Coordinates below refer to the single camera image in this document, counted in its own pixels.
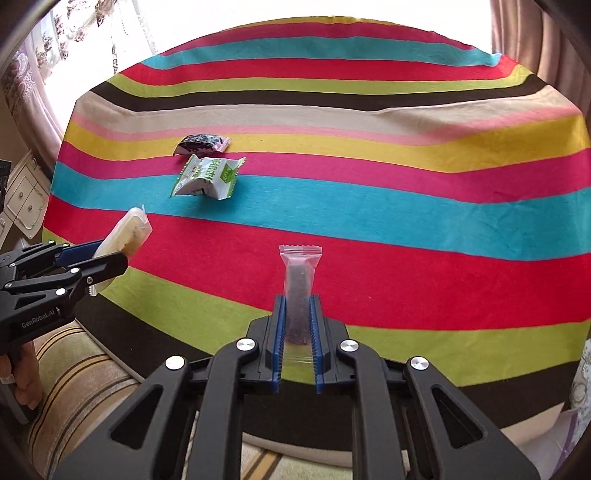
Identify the green white snack packet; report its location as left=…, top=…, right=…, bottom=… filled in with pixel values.
left=171, top=154, right=247, bottom=202

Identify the person's left hand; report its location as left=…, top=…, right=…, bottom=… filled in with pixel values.
left=0, top=344, right=43, bottom=411

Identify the beige pleated curtain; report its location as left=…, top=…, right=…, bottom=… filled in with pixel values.
left=489, top=0, right=591, bottom=121

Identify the beige brown striped towel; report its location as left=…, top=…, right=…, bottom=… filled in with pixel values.
left=25, top=318, right=301, bottom=480

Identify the black pink-end candy packet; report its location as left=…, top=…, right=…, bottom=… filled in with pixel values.
left=174, top=133, right=230, bottom=157

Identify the pale pink sheer curtain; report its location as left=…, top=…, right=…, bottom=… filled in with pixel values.
left=0, top=0, right=154, bottom=160

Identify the cream snack packet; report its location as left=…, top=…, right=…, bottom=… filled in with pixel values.
left=89, top=204, right=153, bottom=297

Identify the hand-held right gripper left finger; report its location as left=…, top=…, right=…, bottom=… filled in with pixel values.
left=46, top=294, right=288, bottom=480

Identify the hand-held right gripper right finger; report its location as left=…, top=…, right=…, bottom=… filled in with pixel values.
left=309, top=294, right=542, bottom=480

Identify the white plastic bag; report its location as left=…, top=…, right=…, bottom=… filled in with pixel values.
left=560, top=339, right=591, bottom=459

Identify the white ornate cabinet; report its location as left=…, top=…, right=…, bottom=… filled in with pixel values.
left=2, top=150, right=51, bottom=241

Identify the colourful striped tablecloth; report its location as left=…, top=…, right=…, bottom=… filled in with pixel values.
left=41, top=16, right=591, bottom=457

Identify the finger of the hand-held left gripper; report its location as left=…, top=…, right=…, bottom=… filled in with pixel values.
left=2, top=250, right=130, bottom=312
left=7, top=239, right=106, bottom=280

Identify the clear dark bar packet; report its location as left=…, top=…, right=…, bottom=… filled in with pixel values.
left=278, top=244, right=323, bottom=366

